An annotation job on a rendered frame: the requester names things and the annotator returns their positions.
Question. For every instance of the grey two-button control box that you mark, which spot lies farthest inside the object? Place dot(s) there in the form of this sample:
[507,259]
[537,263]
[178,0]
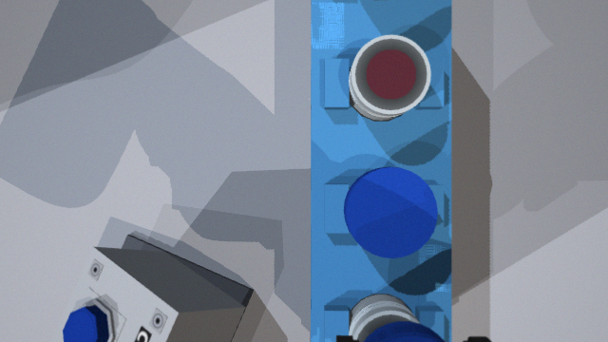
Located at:
[150,295]

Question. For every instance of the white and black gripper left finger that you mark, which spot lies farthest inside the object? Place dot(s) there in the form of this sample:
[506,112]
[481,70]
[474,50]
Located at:
[345,338]

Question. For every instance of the white tube neck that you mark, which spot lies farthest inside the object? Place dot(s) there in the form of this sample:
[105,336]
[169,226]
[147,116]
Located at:
[389,76]

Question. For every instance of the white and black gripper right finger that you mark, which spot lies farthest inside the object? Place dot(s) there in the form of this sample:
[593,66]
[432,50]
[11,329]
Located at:
[478,339]

